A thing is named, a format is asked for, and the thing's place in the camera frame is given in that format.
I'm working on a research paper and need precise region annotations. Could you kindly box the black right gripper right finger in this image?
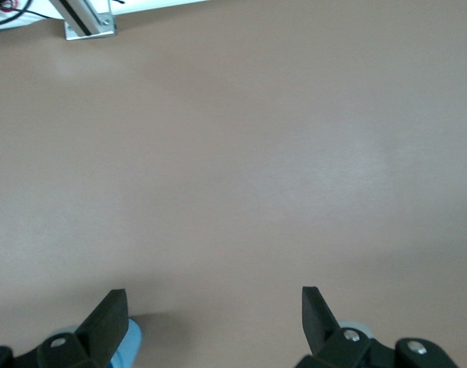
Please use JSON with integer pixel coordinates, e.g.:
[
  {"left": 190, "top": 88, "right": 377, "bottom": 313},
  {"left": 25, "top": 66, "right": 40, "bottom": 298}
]
[{"left": 295, "top": 285, "right": 457, "bottom": 368}]

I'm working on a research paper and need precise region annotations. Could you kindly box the black cable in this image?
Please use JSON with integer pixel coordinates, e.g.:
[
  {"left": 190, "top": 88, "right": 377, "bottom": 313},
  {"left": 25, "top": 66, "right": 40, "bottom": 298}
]
[{"left": 0, "top": 0, "right": 65, "bottom": 30}]

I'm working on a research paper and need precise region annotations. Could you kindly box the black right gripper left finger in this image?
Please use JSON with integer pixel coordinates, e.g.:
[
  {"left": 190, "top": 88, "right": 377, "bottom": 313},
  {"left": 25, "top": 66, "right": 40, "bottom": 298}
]
[{"left": 0, "top": 289, "right": 129, "bottom": 368}]

